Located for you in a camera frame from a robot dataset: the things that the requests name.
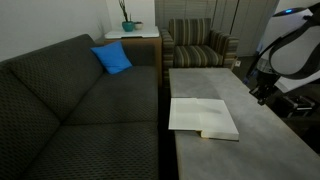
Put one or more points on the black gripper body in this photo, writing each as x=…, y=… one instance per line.
x=265, y=85

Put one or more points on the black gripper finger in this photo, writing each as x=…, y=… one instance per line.
x=261, y=101

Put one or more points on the black book with yellow spine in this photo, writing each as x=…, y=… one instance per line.
x=210, y=117

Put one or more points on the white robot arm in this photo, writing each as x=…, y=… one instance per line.
x=290, y=55

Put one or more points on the black case on floor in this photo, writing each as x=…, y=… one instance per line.
x=293, y=106

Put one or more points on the grey coffee table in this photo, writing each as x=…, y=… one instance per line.
x=267, y=149

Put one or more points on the striped armchair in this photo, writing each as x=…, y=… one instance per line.
x=192, y=43

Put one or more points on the wooden side table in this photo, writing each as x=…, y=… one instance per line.
x=145, y=59

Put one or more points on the white tray on side table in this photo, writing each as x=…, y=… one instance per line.
x=145, y=32

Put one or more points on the small white plant pot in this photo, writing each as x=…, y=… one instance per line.
x=138, y=25

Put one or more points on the teal plant pot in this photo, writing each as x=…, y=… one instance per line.
x=128, y=26

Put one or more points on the blue throw pillow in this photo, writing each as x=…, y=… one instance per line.
x=113, y=57

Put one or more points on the dark grey patterned sofa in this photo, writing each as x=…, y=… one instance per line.
x=64, y=117

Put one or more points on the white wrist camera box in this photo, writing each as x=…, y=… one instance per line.
x=285, y=85

